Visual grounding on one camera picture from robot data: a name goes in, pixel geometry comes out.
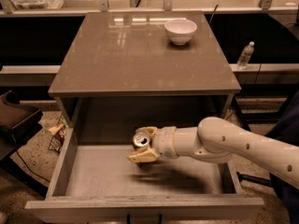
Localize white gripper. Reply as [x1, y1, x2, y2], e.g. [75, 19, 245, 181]
[127, 126, 178, 163]

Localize orange soda can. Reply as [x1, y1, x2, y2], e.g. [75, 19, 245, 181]
[133, 132, 151, 148]

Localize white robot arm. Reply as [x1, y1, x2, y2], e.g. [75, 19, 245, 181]
[128, 117, 299, 188]

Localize open grey top drawer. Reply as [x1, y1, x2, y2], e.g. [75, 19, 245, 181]
[25, 130, 263, 223]

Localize grey cabinet with counter top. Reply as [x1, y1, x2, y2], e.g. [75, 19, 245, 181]
[49, 11, 240, 145]

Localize white ceramic bowl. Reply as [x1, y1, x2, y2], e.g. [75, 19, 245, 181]
[164, 19, 197, 45]

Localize dark brown chair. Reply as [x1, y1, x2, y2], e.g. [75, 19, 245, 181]
[0, 91, 43, 159]

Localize clear plastic water bottle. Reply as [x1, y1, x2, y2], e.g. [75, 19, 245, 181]
[237, 41, 255, 70]

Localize dark blue cloth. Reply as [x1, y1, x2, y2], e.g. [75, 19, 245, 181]
[266, 91, 299, 224]

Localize black drawer handle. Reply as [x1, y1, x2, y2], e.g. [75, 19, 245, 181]
[126, 214, 163, 224]

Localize wire basket with snack bag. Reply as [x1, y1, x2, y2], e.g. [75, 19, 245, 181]
[48, 116, 68, 153]

